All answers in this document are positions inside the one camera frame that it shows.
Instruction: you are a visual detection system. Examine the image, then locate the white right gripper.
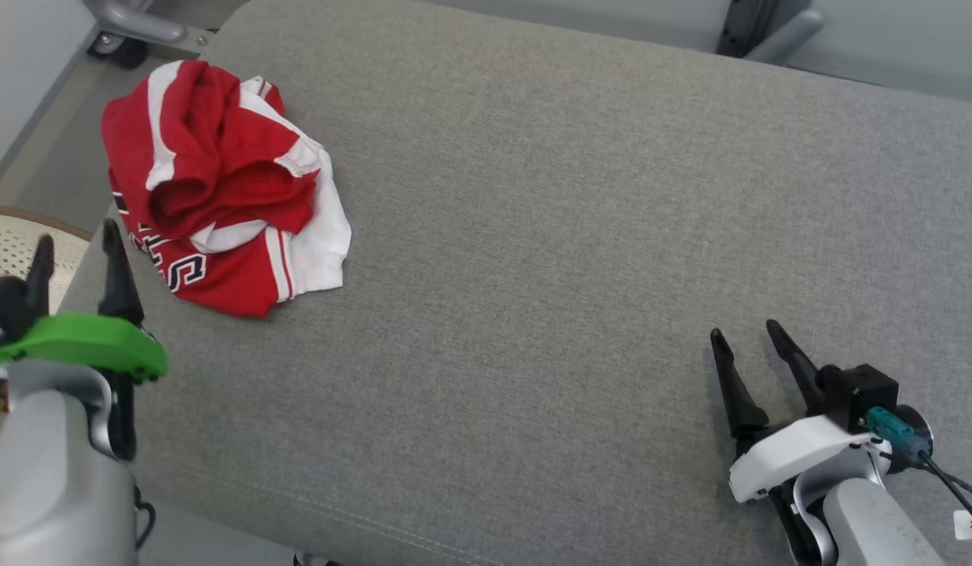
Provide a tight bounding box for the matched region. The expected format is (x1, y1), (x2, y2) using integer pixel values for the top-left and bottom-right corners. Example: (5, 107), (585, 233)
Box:
(710, 318), (895, 504)

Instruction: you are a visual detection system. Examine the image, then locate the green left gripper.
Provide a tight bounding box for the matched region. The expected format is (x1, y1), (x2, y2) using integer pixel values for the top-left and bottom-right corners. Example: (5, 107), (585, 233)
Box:
(0, 219), (170, 461)

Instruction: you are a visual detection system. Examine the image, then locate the red and white lettered jersey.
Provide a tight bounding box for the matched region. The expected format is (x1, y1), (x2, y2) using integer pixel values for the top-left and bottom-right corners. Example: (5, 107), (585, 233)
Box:
(101, 59), (353, 319)

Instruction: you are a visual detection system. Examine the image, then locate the woven basket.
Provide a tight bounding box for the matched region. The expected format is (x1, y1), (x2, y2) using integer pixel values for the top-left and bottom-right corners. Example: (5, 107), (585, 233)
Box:
(0, 206), (94, 315)

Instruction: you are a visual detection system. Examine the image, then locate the grey fabric sofa cushion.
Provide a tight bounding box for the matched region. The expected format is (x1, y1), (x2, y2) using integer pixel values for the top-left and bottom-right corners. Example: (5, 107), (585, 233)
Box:
(57, 0), (972, 566)

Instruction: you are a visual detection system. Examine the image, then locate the teal right camera connector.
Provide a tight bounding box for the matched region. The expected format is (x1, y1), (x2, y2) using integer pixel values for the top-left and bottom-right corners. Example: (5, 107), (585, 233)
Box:
(864, 406), (933, 465)

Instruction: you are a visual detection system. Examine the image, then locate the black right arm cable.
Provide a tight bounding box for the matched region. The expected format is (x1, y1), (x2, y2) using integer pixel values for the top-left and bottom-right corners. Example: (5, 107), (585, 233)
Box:
(918, 456), (972, 535)

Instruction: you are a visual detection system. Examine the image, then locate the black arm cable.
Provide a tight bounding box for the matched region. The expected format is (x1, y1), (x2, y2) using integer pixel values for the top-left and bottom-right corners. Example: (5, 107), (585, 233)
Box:
(134, 481), (157, 551)
(918, 456), (972, 535)

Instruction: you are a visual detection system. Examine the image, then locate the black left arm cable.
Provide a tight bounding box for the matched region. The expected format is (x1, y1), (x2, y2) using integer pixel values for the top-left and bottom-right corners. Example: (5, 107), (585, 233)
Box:
(134, 481), (157, 551)

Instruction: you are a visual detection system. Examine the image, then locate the grey metal frame with caster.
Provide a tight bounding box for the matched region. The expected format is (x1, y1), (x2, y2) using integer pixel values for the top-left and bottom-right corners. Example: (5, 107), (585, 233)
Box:
(83, 0), (215, 70)

